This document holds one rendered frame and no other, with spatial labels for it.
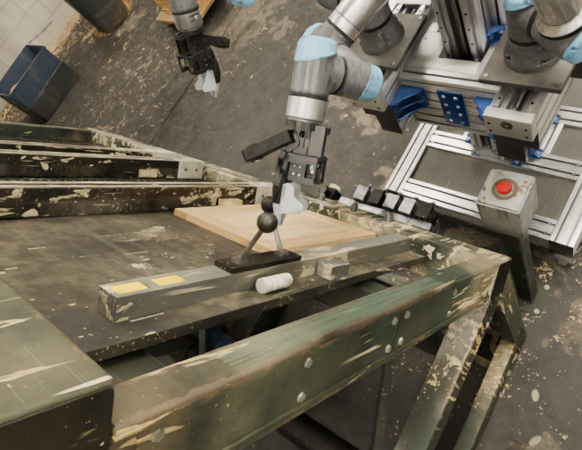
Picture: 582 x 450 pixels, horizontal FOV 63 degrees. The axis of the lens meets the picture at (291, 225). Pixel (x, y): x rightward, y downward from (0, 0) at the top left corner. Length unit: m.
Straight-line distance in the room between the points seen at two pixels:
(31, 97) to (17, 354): 4.96
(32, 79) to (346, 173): 3.51
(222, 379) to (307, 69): 0.59
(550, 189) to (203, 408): 1.91
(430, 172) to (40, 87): 4.06
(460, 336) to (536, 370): 0.81
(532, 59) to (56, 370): 1.32
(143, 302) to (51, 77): 4.78
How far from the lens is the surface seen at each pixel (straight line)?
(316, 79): 0.91
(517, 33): 1.43
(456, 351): 1.43
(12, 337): 0.49
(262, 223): 0.81
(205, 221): 1.26
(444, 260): 1.41
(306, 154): 0.92
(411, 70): 1.75
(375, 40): 1.68
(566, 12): 1.24
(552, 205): 2.21
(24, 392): 0.42
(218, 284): 0.83
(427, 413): 1.42
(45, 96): 5.42
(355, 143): 2.89
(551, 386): 2.20
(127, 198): 1.31
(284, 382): 0.63
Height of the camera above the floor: 2.17
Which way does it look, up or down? 51 degrees down
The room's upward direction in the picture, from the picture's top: 47 degrees counter-clockwise
